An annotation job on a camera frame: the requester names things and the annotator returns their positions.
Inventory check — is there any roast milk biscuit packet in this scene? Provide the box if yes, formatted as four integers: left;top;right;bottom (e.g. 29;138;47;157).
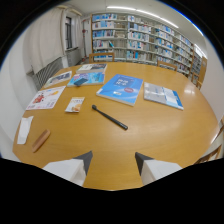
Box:
64;96;86;114

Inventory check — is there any wooden comb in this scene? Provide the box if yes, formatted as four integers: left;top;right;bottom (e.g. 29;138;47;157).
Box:
31;128;52;154

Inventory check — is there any white folded tissue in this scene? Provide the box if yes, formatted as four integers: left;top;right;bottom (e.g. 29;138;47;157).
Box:
16;115;34;145

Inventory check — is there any black toothbrush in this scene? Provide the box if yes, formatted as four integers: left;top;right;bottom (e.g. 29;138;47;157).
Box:
91;104;129;131

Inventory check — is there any light blue grey booklet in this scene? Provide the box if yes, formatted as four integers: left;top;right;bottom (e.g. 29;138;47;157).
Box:
143;81;185;111

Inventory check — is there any white red leaflet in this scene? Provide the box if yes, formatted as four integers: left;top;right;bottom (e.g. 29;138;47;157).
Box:
25;85;67;111

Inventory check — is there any thick blue book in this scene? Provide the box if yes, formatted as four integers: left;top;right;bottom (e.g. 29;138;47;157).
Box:
95;73;144;107

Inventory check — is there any dark blue small case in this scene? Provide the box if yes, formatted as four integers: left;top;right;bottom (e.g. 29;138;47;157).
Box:
73;77;90;87

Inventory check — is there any white photo magazine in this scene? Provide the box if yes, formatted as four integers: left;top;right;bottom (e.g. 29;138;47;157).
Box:
44;70;73;89

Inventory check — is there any blue cover magazine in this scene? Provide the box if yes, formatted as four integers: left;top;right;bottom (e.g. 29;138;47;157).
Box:
66;71;106;88

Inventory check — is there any dark cover book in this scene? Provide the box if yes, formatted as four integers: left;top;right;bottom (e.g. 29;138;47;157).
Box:
76;63;109;75

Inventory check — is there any white curtain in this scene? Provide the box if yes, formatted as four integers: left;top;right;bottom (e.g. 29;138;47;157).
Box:
21;7;70;75

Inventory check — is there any large library bookshelf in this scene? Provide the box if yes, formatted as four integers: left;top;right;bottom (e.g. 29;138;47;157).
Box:
90;12;204;79

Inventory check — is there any window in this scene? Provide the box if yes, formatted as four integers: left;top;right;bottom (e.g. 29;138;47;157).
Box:
64;16;73;50

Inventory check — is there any wall radiator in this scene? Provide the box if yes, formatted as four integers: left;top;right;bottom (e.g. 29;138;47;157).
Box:
33;56;64;92

